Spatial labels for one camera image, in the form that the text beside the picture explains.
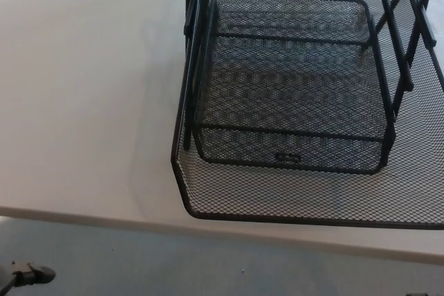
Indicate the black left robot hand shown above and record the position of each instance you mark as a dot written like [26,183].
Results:
[33,272]

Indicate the black metal rack frame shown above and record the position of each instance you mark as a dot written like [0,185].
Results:
[405,67]

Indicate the black mesh tray with label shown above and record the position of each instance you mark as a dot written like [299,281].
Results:
[288,166]

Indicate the black mesh sliding tray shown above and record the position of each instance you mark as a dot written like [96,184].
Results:
[263,202]

